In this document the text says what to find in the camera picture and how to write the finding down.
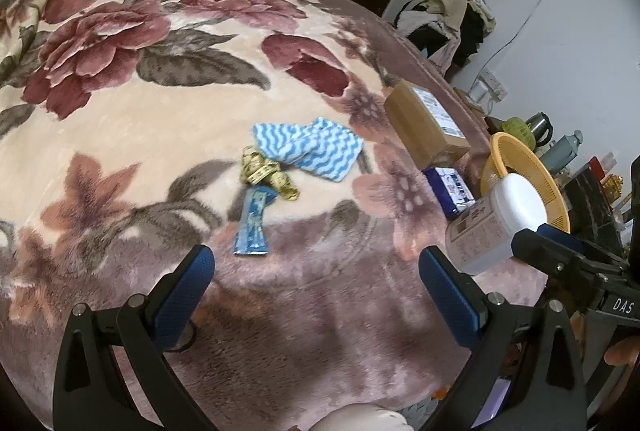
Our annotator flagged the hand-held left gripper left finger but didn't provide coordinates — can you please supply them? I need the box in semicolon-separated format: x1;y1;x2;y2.
52;245;216;431

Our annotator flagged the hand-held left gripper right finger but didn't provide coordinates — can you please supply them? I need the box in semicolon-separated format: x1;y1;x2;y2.
419;246;588;431

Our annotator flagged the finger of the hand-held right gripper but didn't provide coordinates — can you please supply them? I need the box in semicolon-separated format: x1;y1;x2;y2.
538;221;627;270
511;229;601;285

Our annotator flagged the white plastic jar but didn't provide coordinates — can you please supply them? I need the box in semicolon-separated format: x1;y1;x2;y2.
445;174;548;276

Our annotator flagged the person's right hand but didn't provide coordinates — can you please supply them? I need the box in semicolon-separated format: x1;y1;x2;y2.
604;336;640;367

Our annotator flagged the dark side table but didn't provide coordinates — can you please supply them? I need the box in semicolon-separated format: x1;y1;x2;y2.
560;156;640;262

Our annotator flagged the grey bottle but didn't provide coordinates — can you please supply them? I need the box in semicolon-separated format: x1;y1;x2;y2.
542;131;583;172

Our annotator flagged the yellow plastic basket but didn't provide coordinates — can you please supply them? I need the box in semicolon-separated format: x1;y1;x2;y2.
481;132;572;236

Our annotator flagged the blue foil packet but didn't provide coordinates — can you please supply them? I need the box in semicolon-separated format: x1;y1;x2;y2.
232;185;278;257

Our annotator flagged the blue tissue pack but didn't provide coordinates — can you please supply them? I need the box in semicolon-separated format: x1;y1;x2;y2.
421;167;476;219

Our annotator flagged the steel electric kettle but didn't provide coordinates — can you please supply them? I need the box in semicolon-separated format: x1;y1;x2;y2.
524;112;555;146

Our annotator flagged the floral plush blanket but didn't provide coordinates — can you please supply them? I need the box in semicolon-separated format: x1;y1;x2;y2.
0;0;551;431

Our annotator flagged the yellow tape measure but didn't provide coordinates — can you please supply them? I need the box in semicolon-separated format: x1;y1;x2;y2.
239;146;301;202

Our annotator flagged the pale rounded cloth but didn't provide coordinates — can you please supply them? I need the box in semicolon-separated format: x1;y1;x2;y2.
312;403;408;431

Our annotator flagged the white power strip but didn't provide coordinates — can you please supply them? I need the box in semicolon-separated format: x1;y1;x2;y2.
470;68;506;104

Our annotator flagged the brown cardboard box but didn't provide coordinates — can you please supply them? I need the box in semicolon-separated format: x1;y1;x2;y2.
384;79;472;172

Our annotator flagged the blue white wavy cloth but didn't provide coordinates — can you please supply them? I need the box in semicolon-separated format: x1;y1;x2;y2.
251;117;365;182

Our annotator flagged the pile of clothes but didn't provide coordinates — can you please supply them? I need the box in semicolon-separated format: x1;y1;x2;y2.
395;0;497;76

